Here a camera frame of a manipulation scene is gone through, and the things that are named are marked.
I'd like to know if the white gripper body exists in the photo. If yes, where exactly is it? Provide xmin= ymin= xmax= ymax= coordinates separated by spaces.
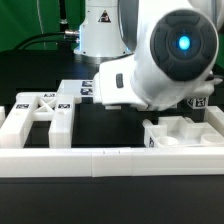
xmin=93 ymin=55 xmax=160 ymax=110

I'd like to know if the white chair seat part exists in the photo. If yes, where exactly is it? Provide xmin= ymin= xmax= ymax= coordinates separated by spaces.
xmin=142 ymin=116 xmax=224 ymax=148

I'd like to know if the white U-shaped obstacle fence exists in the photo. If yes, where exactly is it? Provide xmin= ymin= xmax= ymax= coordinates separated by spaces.
xmin=0 ymin=107 xmax=224 ymax=177

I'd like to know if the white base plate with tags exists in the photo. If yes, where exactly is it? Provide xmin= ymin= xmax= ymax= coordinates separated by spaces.
xmin=57 ymin=80 xmax=93 ymax=97

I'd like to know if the white chair back frame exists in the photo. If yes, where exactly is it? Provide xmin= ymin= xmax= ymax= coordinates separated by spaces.
xmin=0 ymin=92 xmax=82 ymax=149

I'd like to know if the black cable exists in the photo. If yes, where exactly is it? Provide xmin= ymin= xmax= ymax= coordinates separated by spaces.
xmin=13 ymin=29 xmax=81 ymax=52

